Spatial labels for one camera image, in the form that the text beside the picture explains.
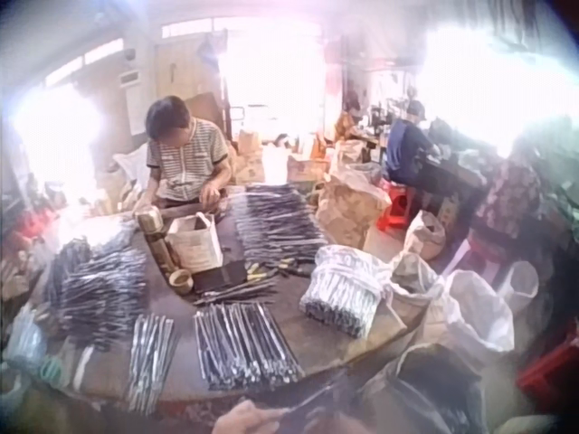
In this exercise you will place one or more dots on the person's left hand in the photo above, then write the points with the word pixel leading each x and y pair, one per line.
pixel 246 418

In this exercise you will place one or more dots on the person's left fingers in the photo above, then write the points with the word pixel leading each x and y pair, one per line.
pixel 270 412

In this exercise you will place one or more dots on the dark stick packet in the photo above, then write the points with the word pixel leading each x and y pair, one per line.
pixel 316 398

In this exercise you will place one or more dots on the wide row of dark packets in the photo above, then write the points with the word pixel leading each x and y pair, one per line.
pixel 246 343

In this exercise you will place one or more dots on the loose dark sticks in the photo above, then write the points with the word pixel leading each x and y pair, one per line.
pixel 237 291

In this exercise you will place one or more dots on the narrow row of pale packets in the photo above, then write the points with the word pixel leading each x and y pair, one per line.
pixel 149 357

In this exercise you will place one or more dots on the plastic bag of packet bundles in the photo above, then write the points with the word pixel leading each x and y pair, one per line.
pixel 341 289

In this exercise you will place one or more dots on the black flat stack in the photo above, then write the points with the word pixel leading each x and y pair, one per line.
pixel 221 276

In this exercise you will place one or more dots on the dark plastic bag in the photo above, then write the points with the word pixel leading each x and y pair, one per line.
pixel 420 393

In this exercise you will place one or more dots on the small bamboo cup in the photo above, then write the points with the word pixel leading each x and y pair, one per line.
pixel 181 282

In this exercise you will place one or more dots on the white paper bag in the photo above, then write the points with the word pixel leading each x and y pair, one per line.
pixel 195 244

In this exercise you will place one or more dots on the open tan sack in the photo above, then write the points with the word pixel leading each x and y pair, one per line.
pixel 416 289

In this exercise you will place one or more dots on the long row of dark packets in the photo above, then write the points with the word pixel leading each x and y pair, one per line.
pixel 276 221

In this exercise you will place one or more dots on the heap of dark packets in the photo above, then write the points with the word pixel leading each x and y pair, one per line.
pixel 97 289

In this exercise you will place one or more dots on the large brown paper sack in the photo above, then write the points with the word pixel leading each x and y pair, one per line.
pixel 350 208

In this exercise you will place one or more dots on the green tape roll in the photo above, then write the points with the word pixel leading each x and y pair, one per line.
pixel 51 368

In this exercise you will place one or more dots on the white plastic sack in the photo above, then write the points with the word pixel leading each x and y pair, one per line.
pixel 479 312

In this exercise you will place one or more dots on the small tan sack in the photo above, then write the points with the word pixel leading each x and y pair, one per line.
pixel 425 235

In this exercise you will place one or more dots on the red plastic stool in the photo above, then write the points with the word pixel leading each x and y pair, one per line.
pixel 552 370
pixel 397 208

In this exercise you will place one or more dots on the cardboard box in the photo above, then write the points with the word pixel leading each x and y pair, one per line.
pixel 302 168

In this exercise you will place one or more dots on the clear packet pile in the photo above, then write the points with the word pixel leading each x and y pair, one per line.
pixel 26 334

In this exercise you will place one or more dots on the white bucket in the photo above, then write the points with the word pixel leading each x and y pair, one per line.
pixel 520 285

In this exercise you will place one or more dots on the wooden door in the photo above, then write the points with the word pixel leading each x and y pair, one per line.
pixel 185 86

